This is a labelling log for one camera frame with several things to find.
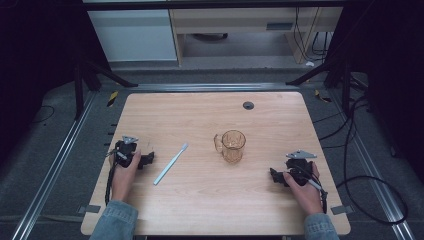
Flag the black hanging desk cables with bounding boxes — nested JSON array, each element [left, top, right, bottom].
[[293, 6, 334, 64]]

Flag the white cabinet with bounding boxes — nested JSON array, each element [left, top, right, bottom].
[[86, 8, 178, 63]]

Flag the aluminium floor rail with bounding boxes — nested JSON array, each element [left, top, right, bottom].
[[10, 91, 98, 240], [328, 89, 418, 240], [128, 82, 300, 93]]

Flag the person's left hand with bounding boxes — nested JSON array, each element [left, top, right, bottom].
[[109, 149, 143, 203]]

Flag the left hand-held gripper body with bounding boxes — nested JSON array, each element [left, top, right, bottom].
[[114, 134, 141, 169]]

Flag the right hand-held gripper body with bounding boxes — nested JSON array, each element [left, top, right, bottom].
[[285, 149, 318, 187]]

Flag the thin black floor cable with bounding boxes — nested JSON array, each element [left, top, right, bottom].
[[29, 104, 56, 125]]

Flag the yellow black striped tape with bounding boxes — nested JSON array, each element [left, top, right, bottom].
[[314, 89, 334, 104], [106, 90, 120, 108]]

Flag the person's right hand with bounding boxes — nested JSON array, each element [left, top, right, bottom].
[[282, 162, 325, 216]]

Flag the right hand-held gripper black cable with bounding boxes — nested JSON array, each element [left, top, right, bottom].
[[294, 165, 330, 215]]

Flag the left hand-held gripper black cable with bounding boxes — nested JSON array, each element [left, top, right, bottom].
[[104, 149, 129, 206]]

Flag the black metal stand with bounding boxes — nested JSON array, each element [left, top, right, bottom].
[[285, 49, 369, 116], [71, 56, 139, 121]]

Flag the thick black floor cable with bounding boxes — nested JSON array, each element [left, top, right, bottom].
[[313, 94, 410, 225]]

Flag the hand-held gripper black cable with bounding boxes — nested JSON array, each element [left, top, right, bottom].
[[104, 149, 129, 206], [294, 165, 330, 215]]

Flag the clear amber glass cup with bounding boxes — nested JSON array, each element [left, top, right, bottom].
[[213, 129, 247, 165]]

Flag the light blue toothbrush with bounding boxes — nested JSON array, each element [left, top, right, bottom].
[[152, 142, 190, 187]]

